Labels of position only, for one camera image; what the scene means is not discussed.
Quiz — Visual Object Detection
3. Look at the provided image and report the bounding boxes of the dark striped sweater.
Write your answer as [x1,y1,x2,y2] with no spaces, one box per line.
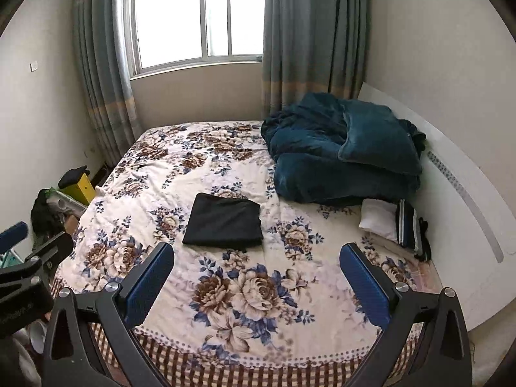
[182,193,264,251]

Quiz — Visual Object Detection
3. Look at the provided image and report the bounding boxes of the white pillow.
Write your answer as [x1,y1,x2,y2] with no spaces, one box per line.
[359,198,400,244]

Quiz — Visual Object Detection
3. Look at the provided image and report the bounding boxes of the striped folded clothes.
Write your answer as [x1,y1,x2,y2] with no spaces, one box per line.
[395,199,432,262]

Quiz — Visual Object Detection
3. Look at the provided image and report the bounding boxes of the black clothes pile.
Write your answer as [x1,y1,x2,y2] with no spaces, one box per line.
[31,189,67,238]

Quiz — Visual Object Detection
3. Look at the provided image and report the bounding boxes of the cardboard box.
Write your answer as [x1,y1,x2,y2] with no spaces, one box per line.
[64,213,87,234]

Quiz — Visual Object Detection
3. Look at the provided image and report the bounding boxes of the pink bed sheet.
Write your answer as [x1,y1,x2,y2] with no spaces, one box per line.
[415,258,438,291]

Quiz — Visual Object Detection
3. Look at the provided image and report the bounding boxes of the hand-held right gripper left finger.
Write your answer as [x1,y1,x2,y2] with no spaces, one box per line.
[42,242,175,387]

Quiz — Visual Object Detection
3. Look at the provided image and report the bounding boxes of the black cloth on yellow box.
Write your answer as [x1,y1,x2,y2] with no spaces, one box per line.
[58,165,91,189]

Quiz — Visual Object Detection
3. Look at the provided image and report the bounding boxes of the yellow box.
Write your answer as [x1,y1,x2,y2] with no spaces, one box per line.
[66,171,97,206]

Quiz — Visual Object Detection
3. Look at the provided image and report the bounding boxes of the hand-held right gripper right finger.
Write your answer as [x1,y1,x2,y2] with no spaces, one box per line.
[339,243,472,387]

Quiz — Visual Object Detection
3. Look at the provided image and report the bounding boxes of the window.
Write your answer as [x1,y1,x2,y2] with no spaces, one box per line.
[117,0,269,79]

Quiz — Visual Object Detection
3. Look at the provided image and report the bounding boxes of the white headboard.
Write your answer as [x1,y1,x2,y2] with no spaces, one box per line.
[357,82,516,331]

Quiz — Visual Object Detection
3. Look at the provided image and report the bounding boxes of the teal plush blanket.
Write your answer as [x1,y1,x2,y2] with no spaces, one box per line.
[261,92,427,206]

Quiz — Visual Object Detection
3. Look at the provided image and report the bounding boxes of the floral bedspread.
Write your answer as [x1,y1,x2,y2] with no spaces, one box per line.
[52,120,434,375]

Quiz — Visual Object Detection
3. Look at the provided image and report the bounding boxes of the grey-blue curtain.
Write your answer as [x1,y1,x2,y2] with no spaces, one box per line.
[262,0,369,119]
[73,0,138,168]

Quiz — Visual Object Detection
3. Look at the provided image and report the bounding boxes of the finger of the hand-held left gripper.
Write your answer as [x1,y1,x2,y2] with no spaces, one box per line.
[0,222,29,255]
[24,232,75,275]

